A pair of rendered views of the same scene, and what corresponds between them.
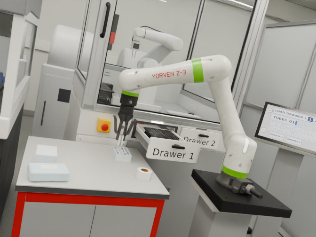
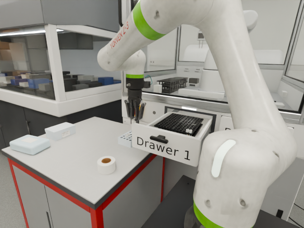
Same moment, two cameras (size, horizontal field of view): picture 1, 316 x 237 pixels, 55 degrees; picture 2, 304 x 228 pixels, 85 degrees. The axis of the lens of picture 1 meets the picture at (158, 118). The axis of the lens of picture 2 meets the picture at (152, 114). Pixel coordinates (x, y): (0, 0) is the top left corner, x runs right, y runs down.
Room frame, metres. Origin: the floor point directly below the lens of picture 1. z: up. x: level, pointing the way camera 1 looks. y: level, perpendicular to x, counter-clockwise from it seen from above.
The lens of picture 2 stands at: (1.11, -0.54, 1.19)
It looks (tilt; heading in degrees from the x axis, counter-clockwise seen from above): 18 degrees down; 50
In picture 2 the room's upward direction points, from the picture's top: 2 degrees clockwise
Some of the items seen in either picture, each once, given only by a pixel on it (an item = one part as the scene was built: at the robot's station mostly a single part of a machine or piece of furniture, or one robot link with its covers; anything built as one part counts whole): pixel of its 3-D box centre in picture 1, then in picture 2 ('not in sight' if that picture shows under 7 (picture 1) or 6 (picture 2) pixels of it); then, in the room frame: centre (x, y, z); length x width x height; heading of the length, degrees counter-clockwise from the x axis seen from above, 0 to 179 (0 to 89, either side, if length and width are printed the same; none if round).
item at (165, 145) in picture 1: (174, 150); (163, 143); (1.53, -0.12, 0.87); 0.29 x 0.02 x 0.11; 111
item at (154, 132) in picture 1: (161, 139); (179, 127); (1.72, -0.05, 0.87); 0.22 x 0.18 x 0.06; 21
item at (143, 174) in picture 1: (143, 174); (106, 164); (1.34, 0.01, 0.78); 0.07 x 0.07 x 0.04
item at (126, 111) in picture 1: (125, 113); (135, 97); (1.60, 0.17, 1.00); 0.08 x 0.07 x 0.09; 110
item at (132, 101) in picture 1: (129, 99); (134, 83); (1.59, 0.17, 1.07); 0.12 x 0.09 x 0.06; 20
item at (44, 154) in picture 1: (46, 155); (61, 130); (1.28, 0.45, 0.79); 0.13 x 0.09 x 0.05; 21
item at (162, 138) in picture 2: (177, 146); (160, 138); (1.50, -0.13, 0.91); 0.07 x 0.04 x 0.01; 111
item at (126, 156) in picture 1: (121, 154); (131, 138); (1.56, 0.15, 0.78); 0.12 x 0.08 x 0.04; 20
